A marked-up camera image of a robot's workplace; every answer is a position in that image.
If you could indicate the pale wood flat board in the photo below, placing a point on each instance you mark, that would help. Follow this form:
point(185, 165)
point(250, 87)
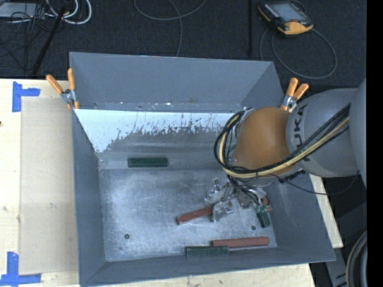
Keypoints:
point(48, 184)

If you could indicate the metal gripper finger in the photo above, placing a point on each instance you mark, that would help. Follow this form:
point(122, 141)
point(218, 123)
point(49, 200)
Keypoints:
point(221, 212)
point(216, 190)

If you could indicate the grey metal bin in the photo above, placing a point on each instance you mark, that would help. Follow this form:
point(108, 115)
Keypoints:
point(155, 208)

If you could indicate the red-brown block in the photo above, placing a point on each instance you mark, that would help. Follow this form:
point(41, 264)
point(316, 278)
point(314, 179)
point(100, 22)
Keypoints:
point(194, 215)
point(239, 242)

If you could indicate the dark green flat block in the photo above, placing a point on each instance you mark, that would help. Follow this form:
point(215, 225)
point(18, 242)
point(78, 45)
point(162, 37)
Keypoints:
point(148, 162)
point(207, 251)

